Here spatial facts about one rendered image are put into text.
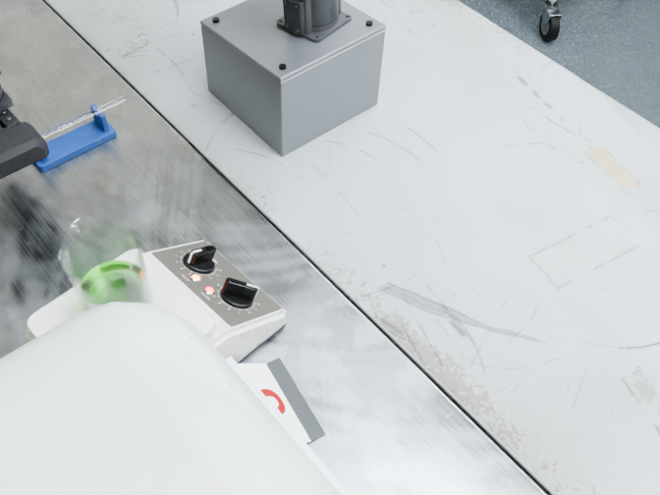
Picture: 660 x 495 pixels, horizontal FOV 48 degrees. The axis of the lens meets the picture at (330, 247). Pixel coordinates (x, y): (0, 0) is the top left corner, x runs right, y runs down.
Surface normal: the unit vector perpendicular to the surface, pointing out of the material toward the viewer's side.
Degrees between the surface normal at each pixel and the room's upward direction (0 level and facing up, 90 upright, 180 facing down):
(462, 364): 0
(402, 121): 0
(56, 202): 0
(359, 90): 90
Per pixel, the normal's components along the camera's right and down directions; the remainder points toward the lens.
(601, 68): 0.04, -0.62
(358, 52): 0.65, 0.62
